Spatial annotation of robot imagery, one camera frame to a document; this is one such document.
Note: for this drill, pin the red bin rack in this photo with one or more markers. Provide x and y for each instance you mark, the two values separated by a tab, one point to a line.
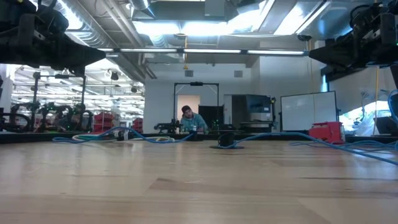
104	121

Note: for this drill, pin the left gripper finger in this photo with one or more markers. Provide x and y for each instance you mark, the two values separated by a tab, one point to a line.
79	53
77	71

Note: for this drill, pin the ceiling light strip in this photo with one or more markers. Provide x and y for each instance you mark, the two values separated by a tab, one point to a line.
211	51

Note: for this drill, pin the whiteboard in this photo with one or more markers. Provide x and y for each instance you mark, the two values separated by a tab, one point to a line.
308	112

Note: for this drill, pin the black camera rig frame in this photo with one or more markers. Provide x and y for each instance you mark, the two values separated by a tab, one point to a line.
59	76
196	83

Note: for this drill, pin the black aluminium table frame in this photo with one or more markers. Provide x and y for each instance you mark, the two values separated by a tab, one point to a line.
280	137

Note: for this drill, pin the black security camera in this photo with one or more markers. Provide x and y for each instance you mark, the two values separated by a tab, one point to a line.
304	37

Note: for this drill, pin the background black robot arm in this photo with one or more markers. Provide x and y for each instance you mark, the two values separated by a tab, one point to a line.
168	126

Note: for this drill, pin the grey cabinet with screen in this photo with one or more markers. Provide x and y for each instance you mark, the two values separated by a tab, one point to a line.
259	104

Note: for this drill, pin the red box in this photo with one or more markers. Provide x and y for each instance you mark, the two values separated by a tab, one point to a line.
327	132

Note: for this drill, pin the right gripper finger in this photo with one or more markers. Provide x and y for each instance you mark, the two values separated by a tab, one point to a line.
334	53

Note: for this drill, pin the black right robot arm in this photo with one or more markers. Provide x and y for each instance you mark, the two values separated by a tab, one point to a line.
394	77

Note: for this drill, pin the background black robot arms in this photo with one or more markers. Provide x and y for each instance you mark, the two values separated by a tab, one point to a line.
37	118

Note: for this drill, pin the person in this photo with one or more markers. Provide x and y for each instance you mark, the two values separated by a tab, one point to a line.
192	119
79	116

